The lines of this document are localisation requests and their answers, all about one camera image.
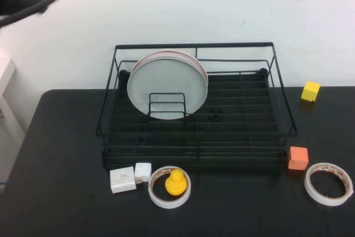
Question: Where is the pink plate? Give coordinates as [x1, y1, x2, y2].
[131, 50, 209, 85]

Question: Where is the grey plate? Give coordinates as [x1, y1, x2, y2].
[126, 56, 209, 120]

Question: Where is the white tape roll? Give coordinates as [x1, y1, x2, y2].
[148, 165, 192, 209]
[303, 162, 355, 207]

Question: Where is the black drip tray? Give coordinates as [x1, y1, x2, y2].
[102, 67, 286, 171]

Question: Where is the small white charger cube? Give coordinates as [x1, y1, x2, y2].
[134, 162, 153, 184]

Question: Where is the yellow cube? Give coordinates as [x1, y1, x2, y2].
[301, 80, 321, 102]

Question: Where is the large white charger adapter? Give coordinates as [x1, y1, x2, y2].
[109, 166, 138, 195]

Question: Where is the yellow rubber duck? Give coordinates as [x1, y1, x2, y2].
[165, 169, 185, 196]

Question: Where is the orange cube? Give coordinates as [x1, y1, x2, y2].
[287, 145, 309, 170]

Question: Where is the black wire dish rack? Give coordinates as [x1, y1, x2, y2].
[95, 42, 299, 171]

